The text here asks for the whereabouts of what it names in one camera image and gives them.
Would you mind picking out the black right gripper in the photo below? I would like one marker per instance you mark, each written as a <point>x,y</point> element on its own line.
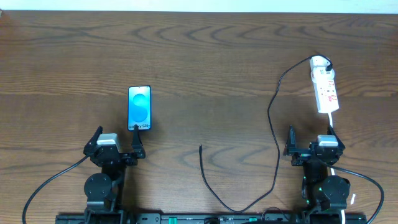
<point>305,150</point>

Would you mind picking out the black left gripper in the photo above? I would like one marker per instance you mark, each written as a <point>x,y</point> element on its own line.
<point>123,156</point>

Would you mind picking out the blue Galaxy smartphone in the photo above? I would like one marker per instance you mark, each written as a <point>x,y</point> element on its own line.
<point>139,111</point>

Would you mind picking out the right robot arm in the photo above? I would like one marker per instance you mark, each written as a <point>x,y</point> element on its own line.
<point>325,194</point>

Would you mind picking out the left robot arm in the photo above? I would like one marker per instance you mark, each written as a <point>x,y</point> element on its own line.
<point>104,190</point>

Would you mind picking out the white USB charger plug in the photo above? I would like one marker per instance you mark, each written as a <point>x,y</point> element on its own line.
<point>320,65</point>

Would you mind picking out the white power strip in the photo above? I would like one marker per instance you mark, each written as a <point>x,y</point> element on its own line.
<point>325,90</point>

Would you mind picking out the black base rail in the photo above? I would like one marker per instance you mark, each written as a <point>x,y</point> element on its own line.
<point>156,218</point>

